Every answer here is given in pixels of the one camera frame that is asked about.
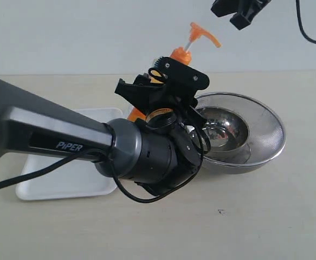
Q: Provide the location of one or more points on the white rectangular plastic tray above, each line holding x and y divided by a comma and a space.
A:
75, 179

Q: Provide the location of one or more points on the steel mesh colander basket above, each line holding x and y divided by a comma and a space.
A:
267, 135

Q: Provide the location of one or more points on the small stainless steel bowl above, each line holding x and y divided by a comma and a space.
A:
227, 132

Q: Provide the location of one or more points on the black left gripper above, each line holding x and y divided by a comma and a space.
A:
175, 132

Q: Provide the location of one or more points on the orange dish soap pump bottle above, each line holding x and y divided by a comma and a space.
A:
182, 55

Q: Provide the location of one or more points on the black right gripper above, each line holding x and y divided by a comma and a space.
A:
244, 11

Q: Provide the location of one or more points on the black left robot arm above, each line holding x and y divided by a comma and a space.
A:
33, 125

